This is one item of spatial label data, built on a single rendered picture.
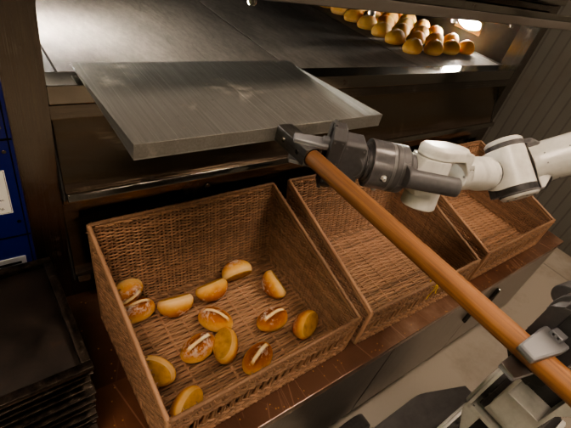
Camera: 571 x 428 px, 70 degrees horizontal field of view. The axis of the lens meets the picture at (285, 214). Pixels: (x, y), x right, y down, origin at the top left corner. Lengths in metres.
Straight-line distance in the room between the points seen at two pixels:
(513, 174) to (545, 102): 2.47
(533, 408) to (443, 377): 0.93
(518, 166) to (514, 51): 1.20
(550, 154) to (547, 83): 2.42
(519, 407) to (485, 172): 0.63
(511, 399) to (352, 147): 0.82
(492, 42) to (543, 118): 1.36
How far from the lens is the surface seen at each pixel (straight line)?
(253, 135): 0.74
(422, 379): 2.10
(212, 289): 1.19
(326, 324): 1.26
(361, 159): 0.72
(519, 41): 2.13
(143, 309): 1.16
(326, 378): 1.19
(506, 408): 1.31
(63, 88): 0.91
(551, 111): 3.42
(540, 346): 0.55
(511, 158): 0.98
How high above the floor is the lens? 1.56
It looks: 38 degrees down
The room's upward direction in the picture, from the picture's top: 17 degrees clockwise
